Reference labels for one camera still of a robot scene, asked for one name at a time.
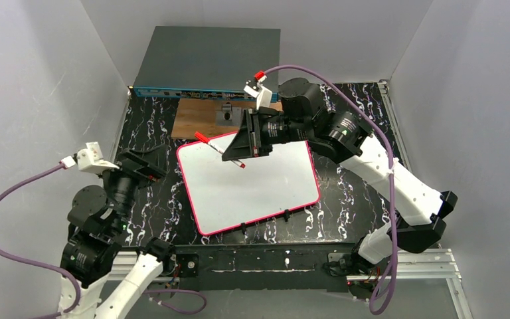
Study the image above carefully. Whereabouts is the red capped whiteboard marker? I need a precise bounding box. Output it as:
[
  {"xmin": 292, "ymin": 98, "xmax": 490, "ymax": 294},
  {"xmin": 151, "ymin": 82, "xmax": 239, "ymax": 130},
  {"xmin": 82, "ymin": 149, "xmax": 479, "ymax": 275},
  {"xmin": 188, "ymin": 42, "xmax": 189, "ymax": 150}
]
[{"xmin": 195, "ymin": 131, "xmax": 246, "ymax": 169}]

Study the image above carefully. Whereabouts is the pink framed whiteboard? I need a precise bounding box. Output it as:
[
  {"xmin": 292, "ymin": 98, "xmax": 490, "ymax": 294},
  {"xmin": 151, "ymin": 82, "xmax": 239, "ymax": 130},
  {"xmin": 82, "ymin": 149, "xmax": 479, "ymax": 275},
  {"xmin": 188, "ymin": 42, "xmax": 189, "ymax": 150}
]
[{"xmin": 176, "ymin": 141, "xmax": 321, "ymax": 236}]

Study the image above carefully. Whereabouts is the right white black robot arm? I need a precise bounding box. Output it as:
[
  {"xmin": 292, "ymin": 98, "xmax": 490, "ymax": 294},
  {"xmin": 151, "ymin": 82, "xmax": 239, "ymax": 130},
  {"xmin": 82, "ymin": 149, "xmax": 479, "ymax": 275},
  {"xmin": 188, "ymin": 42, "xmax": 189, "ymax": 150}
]
[{"xmin": 222, "ymin": 77, "xmax": 458, "ymax": 270}]

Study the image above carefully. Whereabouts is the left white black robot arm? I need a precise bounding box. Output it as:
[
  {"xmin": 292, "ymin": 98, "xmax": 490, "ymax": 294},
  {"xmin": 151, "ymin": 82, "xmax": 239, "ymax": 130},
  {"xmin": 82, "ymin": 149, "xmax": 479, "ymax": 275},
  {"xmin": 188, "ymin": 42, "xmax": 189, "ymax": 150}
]
[{"xmin": 58, "ymin": 142, "xmax": 173, "ymax": 318}]

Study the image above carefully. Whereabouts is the brown wooden board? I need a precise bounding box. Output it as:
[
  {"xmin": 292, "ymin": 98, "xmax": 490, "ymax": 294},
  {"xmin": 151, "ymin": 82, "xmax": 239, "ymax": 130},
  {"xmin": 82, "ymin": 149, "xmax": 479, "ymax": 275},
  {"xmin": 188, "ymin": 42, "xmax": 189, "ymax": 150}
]
[{"xmin": 171, "ymin": 98, "xmax": 284, "ymax": 141}]

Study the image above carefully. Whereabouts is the small grey metal bracket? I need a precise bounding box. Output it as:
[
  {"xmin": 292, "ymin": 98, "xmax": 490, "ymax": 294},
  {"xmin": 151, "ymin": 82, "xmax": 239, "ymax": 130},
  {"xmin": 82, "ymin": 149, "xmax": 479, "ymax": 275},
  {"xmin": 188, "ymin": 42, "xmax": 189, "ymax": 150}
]
[{"xmin": 215, "ymin": 102, "xmax": 242, "ymax": 127}]

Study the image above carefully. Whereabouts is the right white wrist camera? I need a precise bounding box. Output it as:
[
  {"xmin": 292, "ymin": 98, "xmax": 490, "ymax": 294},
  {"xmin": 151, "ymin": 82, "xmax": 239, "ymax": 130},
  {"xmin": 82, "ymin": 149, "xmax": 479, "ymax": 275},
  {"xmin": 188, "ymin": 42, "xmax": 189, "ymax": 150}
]
[{"xmin": 244, "ymin": 80, "xmax": 273, "ymax": 110}]

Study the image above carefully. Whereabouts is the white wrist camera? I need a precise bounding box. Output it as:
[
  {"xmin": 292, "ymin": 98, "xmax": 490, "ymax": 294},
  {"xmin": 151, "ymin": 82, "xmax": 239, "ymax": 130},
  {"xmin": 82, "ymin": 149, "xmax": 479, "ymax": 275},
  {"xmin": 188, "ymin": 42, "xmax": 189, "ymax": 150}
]
[
  {"xmin": 244, "ymin": 80, "xmax": 273, "ymax": 110},
  {"xmin": 76, "ymin": 142, "xmax": 120, "ymax": 175}
]

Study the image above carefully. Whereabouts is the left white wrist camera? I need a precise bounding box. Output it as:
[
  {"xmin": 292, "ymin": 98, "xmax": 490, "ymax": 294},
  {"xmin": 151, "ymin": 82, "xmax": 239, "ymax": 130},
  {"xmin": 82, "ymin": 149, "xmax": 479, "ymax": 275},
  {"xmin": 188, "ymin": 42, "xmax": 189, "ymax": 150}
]
[{"xmin": 76, "ymin": 142, "xmax": 120, "ymax": 175}]

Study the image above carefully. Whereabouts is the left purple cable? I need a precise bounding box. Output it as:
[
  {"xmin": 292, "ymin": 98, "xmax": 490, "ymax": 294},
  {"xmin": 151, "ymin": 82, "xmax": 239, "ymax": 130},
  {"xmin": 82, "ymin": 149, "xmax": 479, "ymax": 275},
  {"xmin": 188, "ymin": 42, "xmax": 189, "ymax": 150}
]
[{"xmin": 0, "ymin": 158, "xmax": 82, "ymax": 319}]

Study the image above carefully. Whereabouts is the purple cable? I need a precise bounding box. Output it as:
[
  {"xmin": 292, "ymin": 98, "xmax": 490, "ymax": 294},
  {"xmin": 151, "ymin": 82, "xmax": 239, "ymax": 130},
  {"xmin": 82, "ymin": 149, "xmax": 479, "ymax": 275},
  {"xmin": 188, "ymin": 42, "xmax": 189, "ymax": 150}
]
[
  {"xmin": 0, "ymin": 158, "xmax": 82, "ymax": 319},
  {"xmin": 254, "ymin": 64, "xmax": 400, "ymax": 316}
]

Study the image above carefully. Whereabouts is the grey blue network switch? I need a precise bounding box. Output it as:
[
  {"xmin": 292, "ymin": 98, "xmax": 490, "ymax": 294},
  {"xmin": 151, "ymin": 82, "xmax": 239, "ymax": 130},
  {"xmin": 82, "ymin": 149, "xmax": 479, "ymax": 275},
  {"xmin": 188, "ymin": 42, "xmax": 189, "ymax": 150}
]
[{"xmin": 133, "ymin": 26, "xmax": 281, "ymax": 101}]

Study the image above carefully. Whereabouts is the aluminium frame rail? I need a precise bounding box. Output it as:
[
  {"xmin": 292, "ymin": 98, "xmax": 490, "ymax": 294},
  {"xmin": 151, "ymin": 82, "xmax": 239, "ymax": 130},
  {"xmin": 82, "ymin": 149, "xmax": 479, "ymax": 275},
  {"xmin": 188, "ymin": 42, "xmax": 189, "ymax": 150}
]
[{"xmin": 377, "ymin": 80, "xmax": 410, "ymax": 168}]

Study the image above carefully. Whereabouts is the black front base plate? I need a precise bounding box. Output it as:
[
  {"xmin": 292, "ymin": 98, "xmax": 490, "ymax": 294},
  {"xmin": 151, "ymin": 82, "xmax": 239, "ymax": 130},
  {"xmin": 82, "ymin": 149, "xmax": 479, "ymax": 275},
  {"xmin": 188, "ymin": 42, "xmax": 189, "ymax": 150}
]
[{"xmin": 175, "ymin": 243, "xmax": 353, "ymax": 292}]

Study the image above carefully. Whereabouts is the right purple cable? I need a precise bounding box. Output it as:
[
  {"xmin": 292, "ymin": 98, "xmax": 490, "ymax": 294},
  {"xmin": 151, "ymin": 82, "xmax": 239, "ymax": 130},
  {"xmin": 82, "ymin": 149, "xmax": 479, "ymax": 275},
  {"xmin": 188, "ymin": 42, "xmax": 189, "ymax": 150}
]
[{"xmin": 254, "ymin": 64, "xmax": 400, "ymax": 316}]

